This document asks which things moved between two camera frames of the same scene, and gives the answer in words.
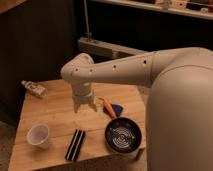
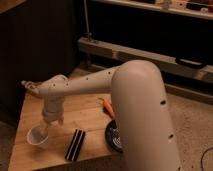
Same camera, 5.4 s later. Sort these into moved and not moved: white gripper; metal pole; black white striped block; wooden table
Moved: white gripper
Not moved: metal pole; wooden table; black white striped block
